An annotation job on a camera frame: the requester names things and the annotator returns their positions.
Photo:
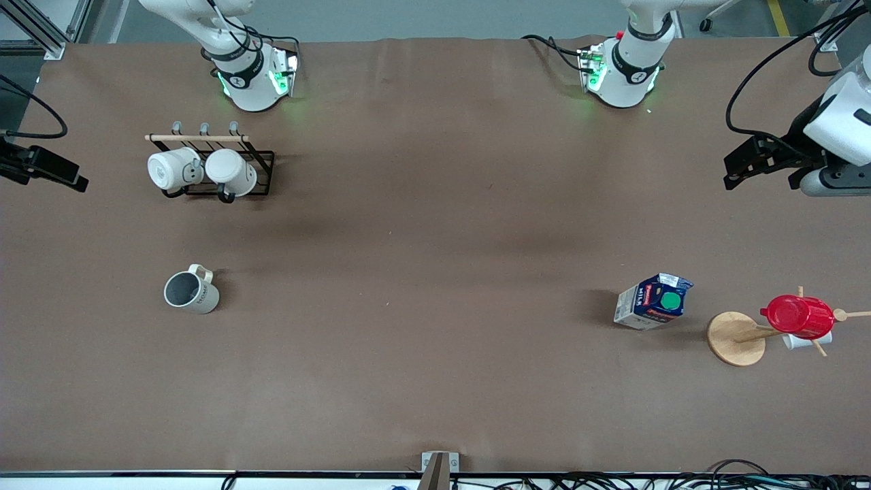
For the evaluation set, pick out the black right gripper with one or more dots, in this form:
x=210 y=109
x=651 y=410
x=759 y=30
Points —
x=9 y=165

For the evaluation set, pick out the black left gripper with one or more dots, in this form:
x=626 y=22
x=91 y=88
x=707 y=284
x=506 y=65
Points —
x=801 y=136

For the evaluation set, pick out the white mug grey inside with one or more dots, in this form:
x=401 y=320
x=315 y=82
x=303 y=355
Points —
x=202 y=297

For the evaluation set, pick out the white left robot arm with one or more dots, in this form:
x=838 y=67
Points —
x=626 y=82

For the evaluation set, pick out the red plastic cup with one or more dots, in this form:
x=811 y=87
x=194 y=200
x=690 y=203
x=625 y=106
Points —
x=799 y=315

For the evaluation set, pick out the small white cup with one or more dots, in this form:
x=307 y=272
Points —
x=803 y=341

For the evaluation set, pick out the blue white milk carton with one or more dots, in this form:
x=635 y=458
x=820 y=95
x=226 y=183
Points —
x=646 y=303

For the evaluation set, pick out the white ribbed mug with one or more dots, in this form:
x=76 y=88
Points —
x=231 y=170
x=170 y=169

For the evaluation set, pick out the wooden mug tree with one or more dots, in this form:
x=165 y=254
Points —
x=735 y=338

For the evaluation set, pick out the brown table cover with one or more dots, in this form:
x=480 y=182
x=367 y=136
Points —
x=435 y=272

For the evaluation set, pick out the aluminium frame profile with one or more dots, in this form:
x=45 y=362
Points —
x=47 y=30

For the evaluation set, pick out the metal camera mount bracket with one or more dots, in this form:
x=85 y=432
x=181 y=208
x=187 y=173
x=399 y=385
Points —
x=437 y=469

